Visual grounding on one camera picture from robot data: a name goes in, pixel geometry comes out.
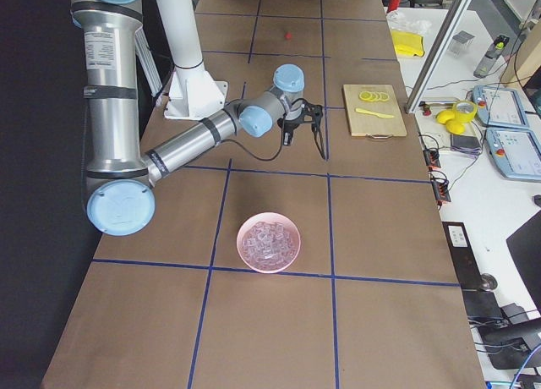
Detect clear ice cubes pile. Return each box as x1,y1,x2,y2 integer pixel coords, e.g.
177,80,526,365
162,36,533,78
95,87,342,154
241,222,297,271

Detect clear plastic bags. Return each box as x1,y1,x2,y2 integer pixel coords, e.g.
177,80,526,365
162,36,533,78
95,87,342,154
386,9,432,36

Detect teach pendant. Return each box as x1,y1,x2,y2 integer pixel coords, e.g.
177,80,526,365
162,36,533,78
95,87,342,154
472,85,530,129
485,127,541,182

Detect black monitor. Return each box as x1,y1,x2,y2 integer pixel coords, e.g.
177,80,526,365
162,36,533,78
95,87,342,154
506,212,541,309

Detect upper teach pendant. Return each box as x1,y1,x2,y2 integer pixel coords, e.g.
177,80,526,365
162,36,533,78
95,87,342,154
472,85,530,129

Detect white camera mast with base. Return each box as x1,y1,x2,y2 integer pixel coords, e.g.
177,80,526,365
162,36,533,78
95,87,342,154
156,0,228,120

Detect lower teach pendant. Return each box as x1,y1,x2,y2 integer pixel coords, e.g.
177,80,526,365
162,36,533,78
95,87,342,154
485,127,541,182

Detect yellow cloth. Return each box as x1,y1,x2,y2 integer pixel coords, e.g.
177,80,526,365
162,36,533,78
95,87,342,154
391,30,425,58

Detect yellow tape roll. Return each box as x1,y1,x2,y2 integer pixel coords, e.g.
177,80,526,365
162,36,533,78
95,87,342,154
452,101,478,123

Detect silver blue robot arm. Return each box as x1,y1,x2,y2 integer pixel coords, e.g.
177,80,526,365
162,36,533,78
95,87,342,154
71,0,323,236

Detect yellow lemon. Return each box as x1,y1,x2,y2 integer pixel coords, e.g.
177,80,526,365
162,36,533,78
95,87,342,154
436,110,455,124
445,119,466,135

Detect aluminium frame post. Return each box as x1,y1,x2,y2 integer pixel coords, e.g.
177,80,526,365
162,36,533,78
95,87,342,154
404,0,472,113

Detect wooden cutting board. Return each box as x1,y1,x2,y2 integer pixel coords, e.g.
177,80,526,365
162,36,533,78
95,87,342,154
342,85,407,139

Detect black power strip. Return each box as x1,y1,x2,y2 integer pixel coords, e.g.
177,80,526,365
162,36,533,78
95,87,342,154
423,148,451,208

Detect pink bowl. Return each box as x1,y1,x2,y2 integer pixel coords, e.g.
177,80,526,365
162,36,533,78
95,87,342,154
236,212,301,274

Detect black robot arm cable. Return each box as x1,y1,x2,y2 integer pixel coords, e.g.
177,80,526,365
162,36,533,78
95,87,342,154
219,82,288,162

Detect yellow plastic knife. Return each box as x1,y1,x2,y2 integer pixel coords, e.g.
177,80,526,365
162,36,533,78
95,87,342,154
355,107,395,119

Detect yellow lemon front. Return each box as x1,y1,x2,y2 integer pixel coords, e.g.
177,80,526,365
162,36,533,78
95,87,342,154
445,119,466,135

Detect dark wallet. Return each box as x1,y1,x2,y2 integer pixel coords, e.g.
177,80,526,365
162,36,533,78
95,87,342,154
450,134,482,156

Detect lemon slices row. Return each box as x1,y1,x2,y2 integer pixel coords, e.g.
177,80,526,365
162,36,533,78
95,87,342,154
358,90,390,102

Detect yellow lemon back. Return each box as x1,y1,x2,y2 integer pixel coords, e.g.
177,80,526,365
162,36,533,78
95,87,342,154
436,110,455,124

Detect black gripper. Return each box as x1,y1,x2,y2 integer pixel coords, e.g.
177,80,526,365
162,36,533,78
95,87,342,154
277,101,326,160

